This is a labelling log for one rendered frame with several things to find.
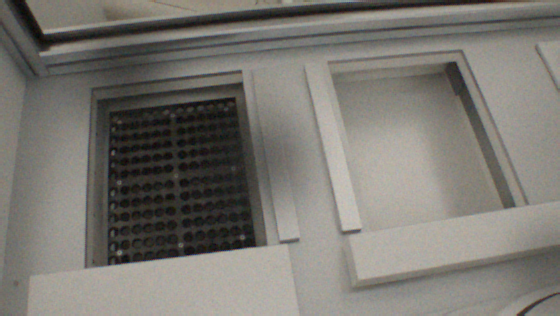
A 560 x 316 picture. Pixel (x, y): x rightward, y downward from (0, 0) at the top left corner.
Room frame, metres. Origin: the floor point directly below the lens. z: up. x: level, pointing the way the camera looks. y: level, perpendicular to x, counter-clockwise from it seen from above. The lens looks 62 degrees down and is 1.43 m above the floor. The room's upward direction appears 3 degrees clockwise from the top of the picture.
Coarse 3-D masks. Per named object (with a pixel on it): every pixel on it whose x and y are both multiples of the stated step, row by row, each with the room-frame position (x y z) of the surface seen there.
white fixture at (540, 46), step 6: (540, 42) 0.47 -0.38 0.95; (546, 42) 0.47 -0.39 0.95; (552, 42) 0.47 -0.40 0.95; (558, 42) 0.47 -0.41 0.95; (540, 48) 0.46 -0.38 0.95; (546, 48) 0.46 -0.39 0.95; (552, 48) 0.46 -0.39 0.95; (558, 48) 0.46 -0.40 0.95; (540, 54) 0.45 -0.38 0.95; (546, 54) 0.45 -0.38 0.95; (552, 54) 0.45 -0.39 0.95; (558, 54) 0.45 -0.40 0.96; (546, 60) 0.44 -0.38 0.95; (552, 60) 0.44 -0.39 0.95; (558, 60) 0.44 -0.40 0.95; (546, 66) 0.43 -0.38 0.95; (552, 66) 0.42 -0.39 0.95; (558, 66) 0.42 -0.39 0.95; (552, 72) 0.41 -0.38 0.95; (558, 72) 0.41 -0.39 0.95; (558, 78) 0.40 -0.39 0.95; (558, 84) 0.39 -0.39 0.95
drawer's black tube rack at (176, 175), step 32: (128, 128) 0.32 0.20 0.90; (160, 128) 0.32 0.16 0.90; (192, 128) 0.34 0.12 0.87; (224, 128) 0.35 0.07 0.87; (128, 160) 0.27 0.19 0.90; (160, 160) 0.29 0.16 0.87; (192, 160) 0.27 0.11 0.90; (224, 160) 0.28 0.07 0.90; (128, 192) 0.23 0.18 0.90; (160, 192) 0.23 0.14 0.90; (192, 192) 0.23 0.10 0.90; (224, 192) 0.23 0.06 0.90; (128, 224) 0.18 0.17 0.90; (160, 224) 0.20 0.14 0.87; (192, 224) 0.19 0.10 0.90; (224, 224) 0.19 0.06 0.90; (128, 256) 0.15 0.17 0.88; (160, 256) 0.15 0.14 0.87
